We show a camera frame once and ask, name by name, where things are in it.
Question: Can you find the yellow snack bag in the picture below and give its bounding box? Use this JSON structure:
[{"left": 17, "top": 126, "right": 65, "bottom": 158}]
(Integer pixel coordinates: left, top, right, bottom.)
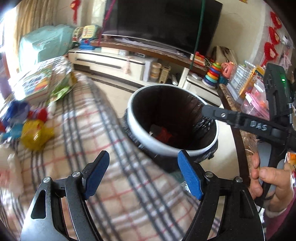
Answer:
[{"left": 21, "top": 120, "right": 55, "bottom": 152}]

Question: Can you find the red chip bag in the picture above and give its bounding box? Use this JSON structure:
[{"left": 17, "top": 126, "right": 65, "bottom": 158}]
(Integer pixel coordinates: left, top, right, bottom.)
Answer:
[{"left": 149, "top": 125, "right": 173, "bottom": 144}]

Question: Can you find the white trash bin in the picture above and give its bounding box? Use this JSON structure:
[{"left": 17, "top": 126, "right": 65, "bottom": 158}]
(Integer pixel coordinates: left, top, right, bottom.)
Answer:
[{"left": 126, "top": 84, "right": 219, "bottom": 157}]

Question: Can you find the person's right hand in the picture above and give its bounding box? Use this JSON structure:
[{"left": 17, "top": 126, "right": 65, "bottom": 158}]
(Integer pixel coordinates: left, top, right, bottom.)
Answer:
[{"left": 248, "top": 151, "right": 295, "bottom": 212}]

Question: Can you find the pink plastic storage box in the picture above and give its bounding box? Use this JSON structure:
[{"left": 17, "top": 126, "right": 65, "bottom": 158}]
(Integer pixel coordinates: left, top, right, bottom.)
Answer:
[{"left": 241, "top": 79, "right": 269, "bottom": 121}]

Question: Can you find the plaid blanket table cover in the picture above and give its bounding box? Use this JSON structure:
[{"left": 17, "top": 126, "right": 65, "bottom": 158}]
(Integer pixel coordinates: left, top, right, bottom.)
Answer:
[{"left": 0, "top": 55, "right": 220, "bottom": 241}]

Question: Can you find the blue crumpled wrapper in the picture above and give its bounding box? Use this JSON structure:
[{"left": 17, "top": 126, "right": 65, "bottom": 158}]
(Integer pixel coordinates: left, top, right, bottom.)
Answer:
[{"left": 1, "top": 100, "right": 30, "bottom": 127}]

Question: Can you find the green snack wrapper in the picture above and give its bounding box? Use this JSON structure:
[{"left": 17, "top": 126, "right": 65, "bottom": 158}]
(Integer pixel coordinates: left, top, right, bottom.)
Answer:
[{"left": 49, "top": 71, "right": 77, "bottom": 102}]

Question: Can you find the black television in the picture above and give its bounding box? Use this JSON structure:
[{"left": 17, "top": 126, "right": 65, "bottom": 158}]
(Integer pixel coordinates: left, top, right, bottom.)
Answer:
[{"left": 103, "top": 0, "right": 223, "bottom": 55}]

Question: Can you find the white TV cabinet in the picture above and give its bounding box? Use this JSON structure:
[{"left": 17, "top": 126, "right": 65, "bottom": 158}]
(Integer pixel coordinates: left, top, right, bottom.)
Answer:
[{"left": 68, "top": 49, "right": 221, "bottom": 106}]

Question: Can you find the teal covered furniture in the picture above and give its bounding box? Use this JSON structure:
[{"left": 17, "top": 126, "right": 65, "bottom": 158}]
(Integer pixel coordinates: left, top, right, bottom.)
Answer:
[{"left": 18, "top": 24, "right": 74, "bottom": 71}]

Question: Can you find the yellow toy cash register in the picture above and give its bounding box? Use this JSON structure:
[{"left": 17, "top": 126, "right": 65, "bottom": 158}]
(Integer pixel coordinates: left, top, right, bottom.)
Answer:
[{"left": 80, "top": 25, "right": 101, "bottom": 50}]

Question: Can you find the beige curtain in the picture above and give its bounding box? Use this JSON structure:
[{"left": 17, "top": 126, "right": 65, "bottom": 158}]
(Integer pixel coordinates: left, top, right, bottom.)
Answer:
[{"left": 15, "top": 0, "right": 58, "bottom": 50}]

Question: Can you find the red hanging knot ornament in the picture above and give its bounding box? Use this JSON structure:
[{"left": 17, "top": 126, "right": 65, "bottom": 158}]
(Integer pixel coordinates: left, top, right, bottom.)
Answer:
[{"left": 70, "top": 0, "right": 81, "bottom": 25}]

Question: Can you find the rainbow stacking ring toy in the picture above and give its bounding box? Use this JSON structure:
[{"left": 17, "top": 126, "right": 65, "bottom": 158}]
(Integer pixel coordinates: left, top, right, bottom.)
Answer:
[{"left": 202, "top": 62, "right": 222, "bottom": 89}]

